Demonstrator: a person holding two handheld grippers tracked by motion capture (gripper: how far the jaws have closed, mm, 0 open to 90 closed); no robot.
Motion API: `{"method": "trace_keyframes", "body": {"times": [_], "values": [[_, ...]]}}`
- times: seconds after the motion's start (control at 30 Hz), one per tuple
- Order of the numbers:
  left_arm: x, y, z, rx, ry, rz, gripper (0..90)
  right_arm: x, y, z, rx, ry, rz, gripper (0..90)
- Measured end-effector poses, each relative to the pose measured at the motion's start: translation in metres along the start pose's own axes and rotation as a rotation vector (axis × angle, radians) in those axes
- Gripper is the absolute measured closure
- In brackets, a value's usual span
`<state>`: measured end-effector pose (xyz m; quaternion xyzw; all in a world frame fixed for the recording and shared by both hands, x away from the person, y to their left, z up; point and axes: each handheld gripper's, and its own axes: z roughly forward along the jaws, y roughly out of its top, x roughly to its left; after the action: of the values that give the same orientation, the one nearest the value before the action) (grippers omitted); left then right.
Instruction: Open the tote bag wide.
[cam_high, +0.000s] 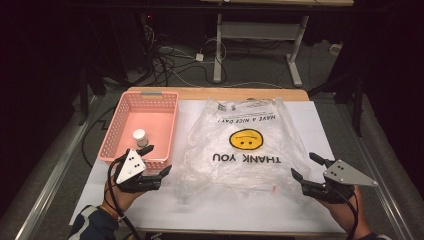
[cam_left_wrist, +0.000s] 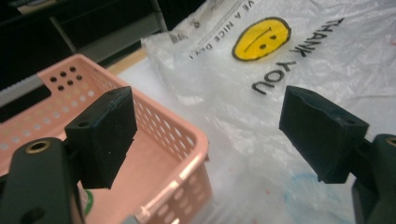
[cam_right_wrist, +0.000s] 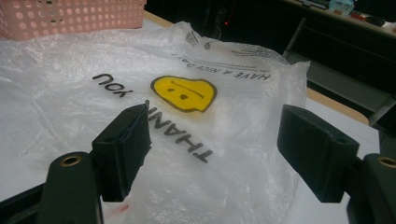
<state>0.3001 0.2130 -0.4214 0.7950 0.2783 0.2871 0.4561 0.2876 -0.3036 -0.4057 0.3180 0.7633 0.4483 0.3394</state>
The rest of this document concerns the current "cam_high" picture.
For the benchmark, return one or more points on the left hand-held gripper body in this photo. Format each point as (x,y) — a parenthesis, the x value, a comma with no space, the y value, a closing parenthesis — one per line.
(130,166)

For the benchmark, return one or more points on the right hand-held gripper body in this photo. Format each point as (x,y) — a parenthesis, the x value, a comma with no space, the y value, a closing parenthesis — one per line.
(343,175)

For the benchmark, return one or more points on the small white-capped bottle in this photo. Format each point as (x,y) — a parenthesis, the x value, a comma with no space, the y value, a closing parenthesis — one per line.
(140,136)

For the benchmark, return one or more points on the pink plastic basket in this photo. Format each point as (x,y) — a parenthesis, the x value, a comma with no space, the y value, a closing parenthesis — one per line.
(146,123)

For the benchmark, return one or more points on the clear smiley plastic bag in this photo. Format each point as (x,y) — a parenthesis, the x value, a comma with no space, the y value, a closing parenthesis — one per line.
(233,173)

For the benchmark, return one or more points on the person's left hand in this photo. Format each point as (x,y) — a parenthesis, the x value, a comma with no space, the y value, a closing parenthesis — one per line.
(120,198)

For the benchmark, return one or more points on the person's right hand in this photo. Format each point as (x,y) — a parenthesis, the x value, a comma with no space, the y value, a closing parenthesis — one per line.
(343,213)

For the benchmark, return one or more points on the white table mat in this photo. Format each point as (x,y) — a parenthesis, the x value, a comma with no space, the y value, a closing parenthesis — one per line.
(200,213)

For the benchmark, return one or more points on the black metal stand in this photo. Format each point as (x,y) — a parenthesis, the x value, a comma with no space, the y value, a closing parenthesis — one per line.
(357,100)

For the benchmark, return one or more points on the white power adapter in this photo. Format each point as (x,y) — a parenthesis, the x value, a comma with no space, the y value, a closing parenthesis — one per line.
(199,57)

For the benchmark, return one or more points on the white power strip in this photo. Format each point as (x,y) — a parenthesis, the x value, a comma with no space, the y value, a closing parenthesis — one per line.
(335,49)

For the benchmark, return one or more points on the metal floor rail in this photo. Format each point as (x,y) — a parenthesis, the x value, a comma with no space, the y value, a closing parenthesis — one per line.
(383,186)
(56,173)

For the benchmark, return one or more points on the white metal desk frame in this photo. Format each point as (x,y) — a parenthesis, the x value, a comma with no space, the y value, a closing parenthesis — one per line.
(260,30)

